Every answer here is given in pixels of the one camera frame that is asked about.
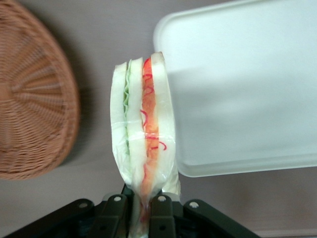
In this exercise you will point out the cream plastic tray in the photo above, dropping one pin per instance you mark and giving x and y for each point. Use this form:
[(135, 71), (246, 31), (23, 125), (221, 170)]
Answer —
[(247, 74)]

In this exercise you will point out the triangle sandwich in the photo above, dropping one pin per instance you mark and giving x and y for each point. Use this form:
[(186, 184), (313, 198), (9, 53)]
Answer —
[(135, 111)]

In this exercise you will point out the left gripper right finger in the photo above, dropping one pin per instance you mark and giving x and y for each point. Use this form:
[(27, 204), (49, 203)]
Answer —
[(162, 215)]

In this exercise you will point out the large brown wicker basket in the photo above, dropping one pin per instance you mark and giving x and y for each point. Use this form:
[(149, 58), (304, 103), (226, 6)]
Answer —
[(32, 99)]

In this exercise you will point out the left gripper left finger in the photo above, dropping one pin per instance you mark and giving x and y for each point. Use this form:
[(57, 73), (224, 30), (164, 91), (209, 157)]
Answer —
[(112, 213)]

